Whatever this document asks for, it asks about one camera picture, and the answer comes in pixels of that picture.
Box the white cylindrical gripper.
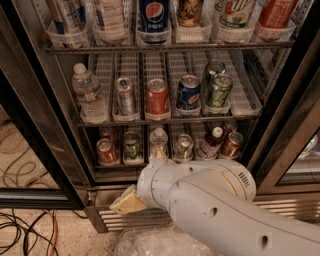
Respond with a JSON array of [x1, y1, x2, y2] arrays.
[[110, 147, 168, 215]]

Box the red coke can bottom shelf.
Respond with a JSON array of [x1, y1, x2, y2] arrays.
[[96, 138, 118, 164]]

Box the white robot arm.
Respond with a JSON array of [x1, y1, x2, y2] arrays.
[[110, 158, 320, 256]]

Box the small water bottle bottom shelf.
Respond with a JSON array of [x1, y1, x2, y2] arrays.
[[149, 127, 168, 159]]

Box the silver green can bottom shelf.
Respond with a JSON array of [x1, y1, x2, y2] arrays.
[[174, 134, 193, 159]]

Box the red can behind coke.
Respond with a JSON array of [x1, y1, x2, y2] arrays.
[[99, 127, 117, 145]]

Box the red can middle shelf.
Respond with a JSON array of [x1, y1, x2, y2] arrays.
[[146, 78, 169, 115]]

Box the water bottle middle shelf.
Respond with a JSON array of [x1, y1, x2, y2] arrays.
[[72, 63, 108, 124]]

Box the silver can middle shelf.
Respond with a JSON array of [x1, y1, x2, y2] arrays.
[[115, 77, 136, 116]]

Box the bronze can bottom front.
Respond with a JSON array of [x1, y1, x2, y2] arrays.
[[220, 132, 244, 157]]

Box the bronze can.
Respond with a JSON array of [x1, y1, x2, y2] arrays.
[[220, 132, 244, 157], [222, 120, 238, 138]]

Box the blue pepsi can middle shelf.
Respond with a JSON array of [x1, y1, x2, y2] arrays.
[[176, 74, 201, 110]]

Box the blue pepsi can shelf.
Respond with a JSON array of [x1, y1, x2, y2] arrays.
[[176, 74, 201, 110], [139, 0, 169, 44]]

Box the bronze can bottom rear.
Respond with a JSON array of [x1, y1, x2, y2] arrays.
[[222, 120, 238, 138]]

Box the left glass fridge door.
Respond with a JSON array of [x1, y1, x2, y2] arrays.
[[0, 0, 94, 209]]

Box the glass fridge door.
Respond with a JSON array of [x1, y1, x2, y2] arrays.
[[0, 0, 94, 209], [246, 17, 320, 197]]

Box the green can middle front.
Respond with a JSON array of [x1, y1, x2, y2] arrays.
[[205, 74, 233, 108]]

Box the green can middle rear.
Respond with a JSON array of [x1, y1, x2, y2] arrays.
[[201, 60, 226, 96]]

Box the right glass fridge door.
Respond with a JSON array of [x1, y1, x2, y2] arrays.
[[246, 17, 320, 197]]

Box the blue pepsi can top shelf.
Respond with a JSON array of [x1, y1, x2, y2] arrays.
[[139, 0, 169, 44]]

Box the stainless fridge base grille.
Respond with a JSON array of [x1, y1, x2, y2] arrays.
[[84, 185, 320, 233]]

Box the white bottle top shelf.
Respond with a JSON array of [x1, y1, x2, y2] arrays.
[[93, 0, 126, 44]]

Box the gold can top shelf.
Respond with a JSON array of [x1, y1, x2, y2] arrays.
[[176, 0, 204, 27]]

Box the silver blue can top left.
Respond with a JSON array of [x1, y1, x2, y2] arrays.
[[46, 0, 86, 36]]

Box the green 7up can top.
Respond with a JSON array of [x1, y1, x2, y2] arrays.
[[219, 0, 256, 29]]

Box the red can top shelf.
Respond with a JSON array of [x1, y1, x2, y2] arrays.
[[258, 0, 298, 29]]

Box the clear plastic bag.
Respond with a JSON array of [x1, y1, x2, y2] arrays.
[[115, 225, 219, 256]]

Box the brown bottle white cap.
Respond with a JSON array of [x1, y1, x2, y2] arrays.
[[197, 127, 223, 159]]

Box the orange floor cable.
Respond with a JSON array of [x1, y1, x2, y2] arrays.
[[43, 209, 60, 256]]

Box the black floor cables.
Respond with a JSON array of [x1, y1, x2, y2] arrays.
[[0, 209, 88, 256]]

